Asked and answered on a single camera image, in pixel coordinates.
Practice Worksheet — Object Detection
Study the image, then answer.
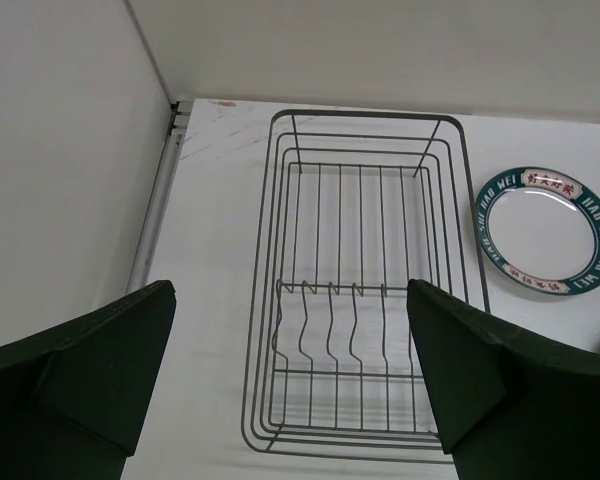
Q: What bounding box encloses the aluminium table edge rail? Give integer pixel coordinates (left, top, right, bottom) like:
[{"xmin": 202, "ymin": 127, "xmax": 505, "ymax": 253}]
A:
[{"xmin": 126, "ymin": 100, "xmax": 194, "ymax": 293}]

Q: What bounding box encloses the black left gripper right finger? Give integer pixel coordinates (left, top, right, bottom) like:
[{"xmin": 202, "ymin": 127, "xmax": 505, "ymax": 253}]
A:
[{"xmin": 407, "ymin": 280, "xmax": 600, "ymax": 479}]

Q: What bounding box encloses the grey wire dish rack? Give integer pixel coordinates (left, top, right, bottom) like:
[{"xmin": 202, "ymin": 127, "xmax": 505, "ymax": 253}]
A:
[{"xmin": 241, "ymin": 108, "xmax": 490, "ymax": 465}]

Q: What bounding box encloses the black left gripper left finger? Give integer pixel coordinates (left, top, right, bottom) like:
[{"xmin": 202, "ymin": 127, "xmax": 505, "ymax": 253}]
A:
[{"xmin": 0, "ymin": 280, "xmax": 176, "ymax": 479}]

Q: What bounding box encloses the green rimmed white plate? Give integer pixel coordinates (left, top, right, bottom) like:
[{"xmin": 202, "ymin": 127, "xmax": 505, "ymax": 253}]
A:
[{"xmin": 475, "ymin": 166, "xmax": 600, "ymax": 297}]

